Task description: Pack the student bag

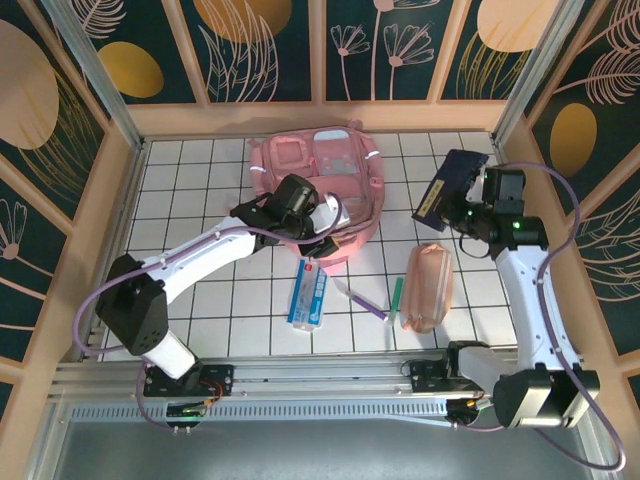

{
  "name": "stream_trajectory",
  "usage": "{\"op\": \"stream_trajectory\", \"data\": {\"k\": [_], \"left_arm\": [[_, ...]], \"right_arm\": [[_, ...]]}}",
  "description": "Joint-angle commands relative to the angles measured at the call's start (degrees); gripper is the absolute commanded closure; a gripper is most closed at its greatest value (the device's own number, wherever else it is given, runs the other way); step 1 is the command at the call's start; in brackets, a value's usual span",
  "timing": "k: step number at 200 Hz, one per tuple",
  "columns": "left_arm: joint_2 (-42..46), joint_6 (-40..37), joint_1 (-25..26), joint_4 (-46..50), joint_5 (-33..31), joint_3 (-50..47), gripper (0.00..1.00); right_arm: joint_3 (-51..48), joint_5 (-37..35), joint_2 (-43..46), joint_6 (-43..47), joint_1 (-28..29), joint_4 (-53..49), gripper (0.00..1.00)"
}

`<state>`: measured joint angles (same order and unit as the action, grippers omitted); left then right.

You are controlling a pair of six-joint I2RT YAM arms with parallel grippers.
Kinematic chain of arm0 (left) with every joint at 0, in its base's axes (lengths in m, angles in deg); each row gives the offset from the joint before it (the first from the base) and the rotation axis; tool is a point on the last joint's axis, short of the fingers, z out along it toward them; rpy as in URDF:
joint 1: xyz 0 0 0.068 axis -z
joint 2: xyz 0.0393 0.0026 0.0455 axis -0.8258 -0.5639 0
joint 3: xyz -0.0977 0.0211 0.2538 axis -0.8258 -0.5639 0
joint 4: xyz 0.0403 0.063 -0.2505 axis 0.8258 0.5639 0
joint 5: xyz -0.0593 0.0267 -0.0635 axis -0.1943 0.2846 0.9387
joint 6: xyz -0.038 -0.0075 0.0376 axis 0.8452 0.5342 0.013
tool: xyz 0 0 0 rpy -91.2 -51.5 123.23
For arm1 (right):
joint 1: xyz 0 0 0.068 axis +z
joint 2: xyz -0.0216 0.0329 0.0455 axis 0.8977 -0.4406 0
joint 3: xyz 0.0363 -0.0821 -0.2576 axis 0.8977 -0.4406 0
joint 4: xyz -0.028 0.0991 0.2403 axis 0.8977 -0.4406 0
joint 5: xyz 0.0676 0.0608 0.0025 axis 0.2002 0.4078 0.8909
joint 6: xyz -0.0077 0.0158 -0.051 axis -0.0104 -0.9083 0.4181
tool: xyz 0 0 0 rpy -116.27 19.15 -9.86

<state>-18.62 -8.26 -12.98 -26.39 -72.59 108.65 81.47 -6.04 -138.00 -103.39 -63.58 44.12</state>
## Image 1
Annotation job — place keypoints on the purple pen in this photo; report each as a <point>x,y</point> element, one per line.
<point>367,302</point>

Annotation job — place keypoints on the aluminium corner post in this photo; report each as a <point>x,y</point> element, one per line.
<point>540,65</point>
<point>90,65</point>

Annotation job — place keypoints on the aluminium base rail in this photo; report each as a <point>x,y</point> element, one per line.
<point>320,372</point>

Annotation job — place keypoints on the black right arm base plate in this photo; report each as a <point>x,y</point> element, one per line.
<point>425,375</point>

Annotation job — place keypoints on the pink student backpack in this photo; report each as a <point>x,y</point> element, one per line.
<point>290,155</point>

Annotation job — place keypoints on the small controller board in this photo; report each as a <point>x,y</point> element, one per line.
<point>185,412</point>
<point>470,407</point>

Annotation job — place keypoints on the dark blue book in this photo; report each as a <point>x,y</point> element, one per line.
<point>450,185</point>

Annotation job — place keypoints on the green marker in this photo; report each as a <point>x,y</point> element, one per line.
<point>396,295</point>

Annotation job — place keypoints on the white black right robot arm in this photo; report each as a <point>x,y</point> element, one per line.
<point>530,300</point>

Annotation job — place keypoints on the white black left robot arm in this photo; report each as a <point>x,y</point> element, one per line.
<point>210,250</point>

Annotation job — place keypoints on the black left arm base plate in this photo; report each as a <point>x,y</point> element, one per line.
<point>220,380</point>

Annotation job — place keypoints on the peach pencil case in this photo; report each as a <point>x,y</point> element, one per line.
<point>430,285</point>

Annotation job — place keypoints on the grey metal floor panel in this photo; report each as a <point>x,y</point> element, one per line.
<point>320,450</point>

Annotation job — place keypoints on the blue ruler set pouch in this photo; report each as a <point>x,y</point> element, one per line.
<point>307,300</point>

